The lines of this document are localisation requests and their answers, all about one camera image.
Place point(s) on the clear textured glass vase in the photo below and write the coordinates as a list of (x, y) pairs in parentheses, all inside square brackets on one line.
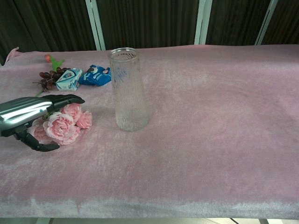
[(129, 93)]

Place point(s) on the white frame post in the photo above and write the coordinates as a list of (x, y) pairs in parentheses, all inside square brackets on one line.
[(201, 22), (266, 23), (95, 23)]

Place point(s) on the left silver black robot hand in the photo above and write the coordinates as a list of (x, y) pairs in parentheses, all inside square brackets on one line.
[(21, 112)]

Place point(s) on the white blue snack box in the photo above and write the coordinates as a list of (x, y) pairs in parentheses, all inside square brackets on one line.
[(69, 80)]

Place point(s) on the small red flower bud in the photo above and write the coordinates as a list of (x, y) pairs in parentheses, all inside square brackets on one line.
[(54, 61)]

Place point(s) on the pink rose bouquet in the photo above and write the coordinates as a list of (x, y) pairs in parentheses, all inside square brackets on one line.
[(61, 124)]

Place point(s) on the dark pleated curtain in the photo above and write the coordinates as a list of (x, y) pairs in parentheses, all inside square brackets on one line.
[(149, 21)]

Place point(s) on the pink plush table cloth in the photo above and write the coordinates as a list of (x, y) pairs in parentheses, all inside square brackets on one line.
[(177, 130)]

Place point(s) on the blue Oreo cookie packet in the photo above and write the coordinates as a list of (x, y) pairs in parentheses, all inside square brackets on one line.
[(94, 75)]

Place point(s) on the dark red grape bunch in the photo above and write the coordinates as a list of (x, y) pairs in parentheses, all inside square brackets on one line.
[(47, 79)]

